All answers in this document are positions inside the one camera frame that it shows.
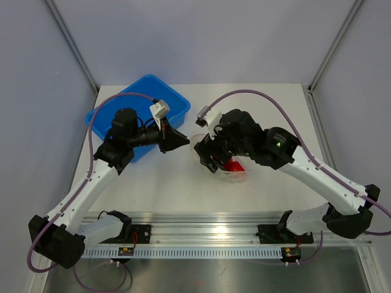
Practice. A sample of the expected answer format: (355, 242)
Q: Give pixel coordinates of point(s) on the aluminium frame post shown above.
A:
(336, 43)
(66, 33)

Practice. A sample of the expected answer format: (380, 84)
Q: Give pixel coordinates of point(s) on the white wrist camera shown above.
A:
(159, 110)
(209, 118)

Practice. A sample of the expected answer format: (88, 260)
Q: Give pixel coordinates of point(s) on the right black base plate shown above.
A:
(272, 234)

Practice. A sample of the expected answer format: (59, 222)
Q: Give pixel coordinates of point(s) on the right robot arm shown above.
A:
(347, 210)

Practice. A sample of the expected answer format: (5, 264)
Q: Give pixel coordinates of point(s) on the white slotted cable duct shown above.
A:
(183, 253)

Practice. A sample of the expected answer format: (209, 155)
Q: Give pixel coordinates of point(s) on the right aluminium frame post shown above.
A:
(336, 43)

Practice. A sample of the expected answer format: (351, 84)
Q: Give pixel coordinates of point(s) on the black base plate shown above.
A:
(272, 234)
(139, 233)

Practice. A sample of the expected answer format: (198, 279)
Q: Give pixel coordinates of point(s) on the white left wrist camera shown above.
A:
(159, 110)

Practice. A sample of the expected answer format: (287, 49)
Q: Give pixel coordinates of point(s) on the clear pink-dotted zip bag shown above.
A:
(232, 177)

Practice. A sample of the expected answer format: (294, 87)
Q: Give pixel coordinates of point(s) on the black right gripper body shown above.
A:
(222, 145)

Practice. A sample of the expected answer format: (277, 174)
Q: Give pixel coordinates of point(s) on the blue plastic bin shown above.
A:
(148, 85)

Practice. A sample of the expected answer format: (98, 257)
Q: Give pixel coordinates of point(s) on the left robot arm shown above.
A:
(60, 236)

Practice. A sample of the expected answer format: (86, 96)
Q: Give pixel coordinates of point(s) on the left aluminium frame post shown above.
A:
(66, 33)

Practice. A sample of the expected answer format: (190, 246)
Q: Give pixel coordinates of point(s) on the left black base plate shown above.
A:
(139, 233)

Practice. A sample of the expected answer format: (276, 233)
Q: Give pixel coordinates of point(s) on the red apple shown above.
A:
(233, 166)

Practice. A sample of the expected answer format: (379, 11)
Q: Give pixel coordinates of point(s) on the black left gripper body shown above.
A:
(149, 135)

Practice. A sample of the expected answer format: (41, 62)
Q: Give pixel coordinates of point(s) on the right side aluminium rail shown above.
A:
(319, 129)

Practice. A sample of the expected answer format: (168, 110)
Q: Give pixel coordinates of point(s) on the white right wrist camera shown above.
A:
(209, 118)

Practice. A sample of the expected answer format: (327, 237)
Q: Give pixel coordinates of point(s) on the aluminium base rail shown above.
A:
(216, 229)

